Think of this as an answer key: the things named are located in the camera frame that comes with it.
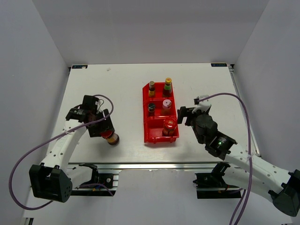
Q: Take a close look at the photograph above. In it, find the blue corner label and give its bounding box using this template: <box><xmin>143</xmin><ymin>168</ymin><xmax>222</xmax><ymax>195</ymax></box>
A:
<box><xmin>210</xmin><ymin>63</ymin><xmax>228</xmax><ymax>67</ymax></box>
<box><xmin>71</xmin><ymin>65</ymin><xmax>88</xmax><ymax>69</ymax></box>

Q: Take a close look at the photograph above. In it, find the red-lidded brown sauce jar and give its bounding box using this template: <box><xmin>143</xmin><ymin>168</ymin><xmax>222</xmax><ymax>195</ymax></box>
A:
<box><xmin>162</xmin><ymin>117</ymin><xmax>177</xmax><ymax>136</ymax></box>

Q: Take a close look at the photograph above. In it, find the blue corner label right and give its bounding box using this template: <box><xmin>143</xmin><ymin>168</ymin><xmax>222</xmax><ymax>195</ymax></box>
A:
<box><xmin>210</xmin><ymin>63</ymin><xmax>228</xmax><ymax>67</ymax></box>

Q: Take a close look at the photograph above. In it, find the aluminium rail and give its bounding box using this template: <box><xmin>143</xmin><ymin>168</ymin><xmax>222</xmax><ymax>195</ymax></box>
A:
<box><xmin>228</xmin><ymin>63</ymin><xmax>262</xmax><ymax>157</ymax></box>
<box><xmin>67</xmin><ymin>161</ymin><xmax>242</xmax><ymax>172</ymax></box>

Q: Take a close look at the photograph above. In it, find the red plastic divided bin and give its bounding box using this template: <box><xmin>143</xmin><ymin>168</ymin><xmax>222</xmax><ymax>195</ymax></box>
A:
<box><xmin>142</xmin><ymin>82</ymin><xmax>179</xmax><ymax>143</ymax></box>

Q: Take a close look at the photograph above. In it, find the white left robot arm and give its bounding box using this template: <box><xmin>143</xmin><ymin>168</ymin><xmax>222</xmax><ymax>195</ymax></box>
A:
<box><xmin>29</xmin><ymin>95</ymin><xmax>120</xmax><ymax>203</ymax></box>

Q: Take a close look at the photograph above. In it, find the pink-lidded spice jar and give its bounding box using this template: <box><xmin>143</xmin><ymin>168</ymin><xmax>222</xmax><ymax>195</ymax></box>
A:
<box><xmin>161</xmin><ymin>99</ymin><xmax>172</xmax><ymax>115</ymax></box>

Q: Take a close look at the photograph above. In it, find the aluminium front rail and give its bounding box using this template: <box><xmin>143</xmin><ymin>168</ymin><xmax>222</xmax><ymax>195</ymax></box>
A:
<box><xmin>67</xmin><ymin>161</ymin><xmax>242</xmax><ymax>172</ymax></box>

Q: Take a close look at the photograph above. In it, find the aluminium right side rail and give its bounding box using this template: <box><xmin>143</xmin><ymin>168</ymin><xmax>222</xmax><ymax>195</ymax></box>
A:
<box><xmin>228</xmin><ymin>63</ymin><xmax>262</xmax><ymax>157</ymax></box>

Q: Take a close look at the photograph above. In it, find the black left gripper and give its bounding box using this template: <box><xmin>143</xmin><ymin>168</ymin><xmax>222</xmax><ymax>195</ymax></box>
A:
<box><xmin>88</xmin><ymin>109</ymin><xmax>115</xmax><ymax>137</ymax></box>

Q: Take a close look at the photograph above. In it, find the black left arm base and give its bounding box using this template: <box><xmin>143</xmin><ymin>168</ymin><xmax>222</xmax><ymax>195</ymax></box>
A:
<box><xmin>67</xmin><ymin>163</ymin><xmax>119</xmax><ymax>196</ymax></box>

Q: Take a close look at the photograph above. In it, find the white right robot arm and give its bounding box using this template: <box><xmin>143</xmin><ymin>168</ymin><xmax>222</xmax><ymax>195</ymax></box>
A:
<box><xmin>178</xmin><ymin>106</ymin><xmax>300</xmax><ymax>217</ymax></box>

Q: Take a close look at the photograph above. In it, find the yellow-label brown sauce bottle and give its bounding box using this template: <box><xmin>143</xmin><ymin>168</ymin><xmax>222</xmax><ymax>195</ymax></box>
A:
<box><xmin>148</xmin><ymin>81</ymin><xmax>155</xmax><ymax>98</ymax></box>

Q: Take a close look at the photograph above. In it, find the green-label red sauce bottle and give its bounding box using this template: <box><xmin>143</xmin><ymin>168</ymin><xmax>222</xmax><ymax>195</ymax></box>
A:
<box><xmin>162</xmin><ymin>77</ymin><xmax>172</xmax><ymax>98</ymax></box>

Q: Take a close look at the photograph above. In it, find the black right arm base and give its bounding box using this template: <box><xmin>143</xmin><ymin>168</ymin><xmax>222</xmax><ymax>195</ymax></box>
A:
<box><xmin>193</xmin><ymin>173</ymin><xmax>242</xmax><ymax>199</ymax></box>

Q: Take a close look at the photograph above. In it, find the blue corner label left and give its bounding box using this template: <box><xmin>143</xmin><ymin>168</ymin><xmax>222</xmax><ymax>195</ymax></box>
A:
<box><xmin>71</xmin><ymin>65</ymin><xmax>88</xmax><ymax>69</ymax></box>

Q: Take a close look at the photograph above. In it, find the small dark pepper shaker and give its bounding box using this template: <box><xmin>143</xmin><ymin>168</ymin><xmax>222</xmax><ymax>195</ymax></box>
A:
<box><xmin>147</xmin><ymin>103</ymin><xmax>156</xmax><ymax>117</ymax></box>

